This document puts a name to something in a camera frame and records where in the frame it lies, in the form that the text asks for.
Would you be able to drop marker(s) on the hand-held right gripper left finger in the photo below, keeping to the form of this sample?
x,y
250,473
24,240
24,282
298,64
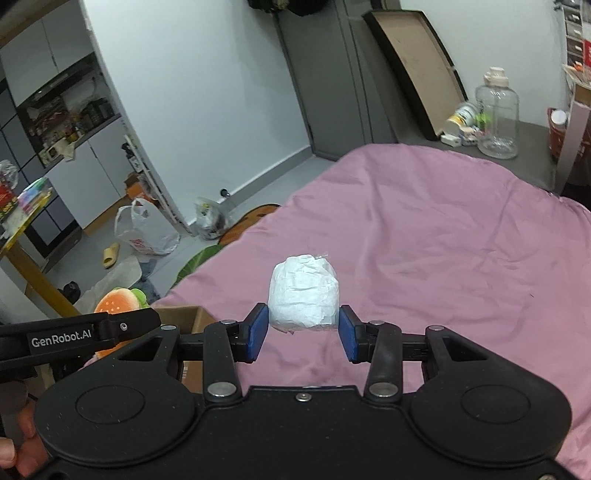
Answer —
x,y
256,334

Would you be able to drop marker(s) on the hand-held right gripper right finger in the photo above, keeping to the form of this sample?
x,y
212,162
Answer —
x,y
349,337

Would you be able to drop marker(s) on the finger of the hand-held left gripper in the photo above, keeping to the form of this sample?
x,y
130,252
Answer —
x,y
136,325

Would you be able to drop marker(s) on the burger plush toy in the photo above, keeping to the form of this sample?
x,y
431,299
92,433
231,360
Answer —
x,y
117,302

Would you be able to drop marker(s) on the white soft bundle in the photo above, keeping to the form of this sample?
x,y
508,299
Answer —
x,y
302,295

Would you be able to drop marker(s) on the person's left hand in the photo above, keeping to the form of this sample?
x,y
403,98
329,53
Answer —
x,y
30,454

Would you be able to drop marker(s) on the black slipper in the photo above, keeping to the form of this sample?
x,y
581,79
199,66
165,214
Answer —
x,y
71,291

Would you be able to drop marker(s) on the cream floor mat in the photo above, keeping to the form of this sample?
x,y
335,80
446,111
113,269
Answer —
x,y
115,277

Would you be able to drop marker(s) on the yellow slipper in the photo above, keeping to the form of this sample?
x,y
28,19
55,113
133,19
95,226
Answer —
x,y
111,256

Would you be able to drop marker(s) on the green leaf cartoon rug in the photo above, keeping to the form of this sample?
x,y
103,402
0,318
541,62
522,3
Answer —
x,y
196,265

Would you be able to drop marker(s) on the yellow round table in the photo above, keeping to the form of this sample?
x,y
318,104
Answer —
x,y
23,263

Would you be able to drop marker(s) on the white plastic bag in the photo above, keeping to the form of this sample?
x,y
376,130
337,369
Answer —
x,y
147,230

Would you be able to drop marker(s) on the orange cat rug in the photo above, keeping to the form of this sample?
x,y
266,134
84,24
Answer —
x,y
244,224

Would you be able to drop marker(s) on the grey plastic bag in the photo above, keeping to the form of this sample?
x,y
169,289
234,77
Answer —
x,y
211,219

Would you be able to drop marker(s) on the pink bed sheet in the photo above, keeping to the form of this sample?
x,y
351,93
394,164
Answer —
x,y
415,230

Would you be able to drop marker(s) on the orange cardboard box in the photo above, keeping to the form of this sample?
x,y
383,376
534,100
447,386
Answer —
x,y
136,187

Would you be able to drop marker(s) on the white metal rack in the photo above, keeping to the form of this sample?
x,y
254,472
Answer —
x,y
154,184

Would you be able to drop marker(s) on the white cabinet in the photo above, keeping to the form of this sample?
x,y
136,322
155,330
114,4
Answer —
x,y
83,184

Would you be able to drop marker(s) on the pile of snack packets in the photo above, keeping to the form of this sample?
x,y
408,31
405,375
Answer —
x,y
21,194

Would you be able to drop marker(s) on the shelf of bottles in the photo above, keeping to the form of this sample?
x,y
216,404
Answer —
x,y
69,124

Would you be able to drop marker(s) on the small white boxes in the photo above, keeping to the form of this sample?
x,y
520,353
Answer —
x,y
457,137

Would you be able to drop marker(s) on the white jar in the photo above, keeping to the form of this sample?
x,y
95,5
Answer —
x,y
461,117

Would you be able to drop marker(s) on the grey door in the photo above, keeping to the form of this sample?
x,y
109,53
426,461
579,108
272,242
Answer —
x,y
332,78

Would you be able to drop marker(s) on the clear water jug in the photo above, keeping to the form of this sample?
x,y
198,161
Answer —
x,y
497,120

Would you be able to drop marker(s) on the black framed board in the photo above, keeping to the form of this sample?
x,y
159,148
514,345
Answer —
x,y
415,69

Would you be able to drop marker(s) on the black hanging bag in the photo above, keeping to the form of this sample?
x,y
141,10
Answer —
x,y
291,5

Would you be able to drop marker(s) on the white storage shelf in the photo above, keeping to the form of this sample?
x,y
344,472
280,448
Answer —
x,y
577,92

